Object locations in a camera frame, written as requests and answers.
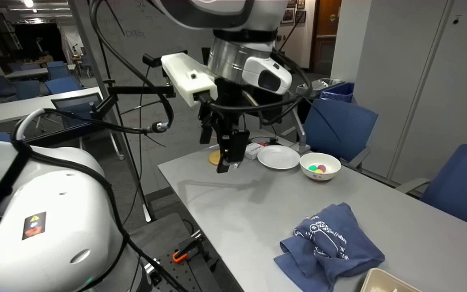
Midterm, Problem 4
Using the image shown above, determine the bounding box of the camera on mount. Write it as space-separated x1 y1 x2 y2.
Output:
23 50 189 147

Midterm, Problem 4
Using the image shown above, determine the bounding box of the grey metal stand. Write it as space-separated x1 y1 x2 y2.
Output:
289 106 312 155

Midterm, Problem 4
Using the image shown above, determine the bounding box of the wooden door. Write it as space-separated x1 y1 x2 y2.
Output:
310 0 343 74

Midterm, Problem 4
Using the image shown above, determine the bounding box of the blue printed t-shirt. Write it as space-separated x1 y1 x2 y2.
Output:
274 202 386 292

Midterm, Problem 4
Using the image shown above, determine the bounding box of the long white table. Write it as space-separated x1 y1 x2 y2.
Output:
0 86 105 129

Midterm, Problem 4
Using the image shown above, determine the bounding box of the row of picture frames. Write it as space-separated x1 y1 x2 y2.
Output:
281 0 307 25

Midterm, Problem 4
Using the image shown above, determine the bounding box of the orange and black clamp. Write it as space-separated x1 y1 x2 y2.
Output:
171 238 202 264

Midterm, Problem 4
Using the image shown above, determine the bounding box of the grey bin with liner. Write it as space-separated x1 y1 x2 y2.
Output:
296 77 346 99

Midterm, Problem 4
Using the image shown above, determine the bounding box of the small white table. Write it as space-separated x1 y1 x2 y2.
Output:
5 64 77 81

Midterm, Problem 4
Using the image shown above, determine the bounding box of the white plate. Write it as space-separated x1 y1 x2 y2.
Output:
257 145 301 170

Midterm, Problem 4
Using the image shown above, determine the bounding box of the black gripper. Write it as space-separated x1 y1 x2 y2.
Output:
199 78 261 174

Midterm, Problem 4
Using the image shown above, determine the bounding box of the blue recycling bin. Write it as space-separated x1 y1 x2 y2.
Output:
319 82 355 103

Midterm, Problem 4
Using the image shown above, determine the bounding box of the blue chair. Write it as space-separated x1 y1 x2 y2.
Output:
303 98 379 163
395 144 467 234

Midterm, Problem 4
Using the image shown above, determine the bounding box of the small white box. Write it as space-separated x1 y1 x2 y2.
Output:
244 142 265 161

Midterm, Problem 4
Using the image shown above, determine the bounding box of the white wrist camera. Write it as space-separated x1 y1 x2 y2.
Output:
161 52 219 107

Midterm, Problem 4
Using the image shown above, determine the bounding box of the white patterned bowl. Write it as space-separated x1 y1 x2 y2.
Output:
300 152 342 182

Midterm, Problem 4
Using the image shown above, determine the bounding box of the beige tray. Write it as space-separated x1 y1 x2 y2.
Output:
360 267 425 292

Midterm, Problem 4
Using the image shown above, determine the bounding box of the group of blue chairs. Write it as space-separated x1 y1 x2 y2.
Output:
0 60 83 101

